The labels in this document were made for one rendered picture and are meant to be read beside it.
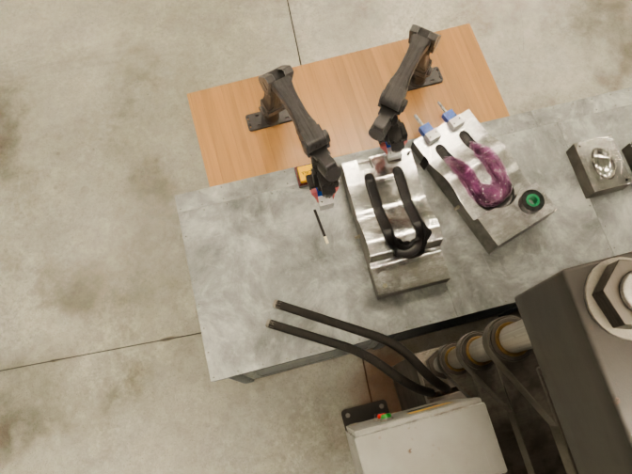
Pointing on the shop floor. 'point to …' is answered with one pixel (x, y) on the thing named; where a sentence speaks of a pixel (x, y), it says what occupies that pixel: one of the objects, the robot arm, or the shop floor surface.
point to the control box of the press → (423, 438)
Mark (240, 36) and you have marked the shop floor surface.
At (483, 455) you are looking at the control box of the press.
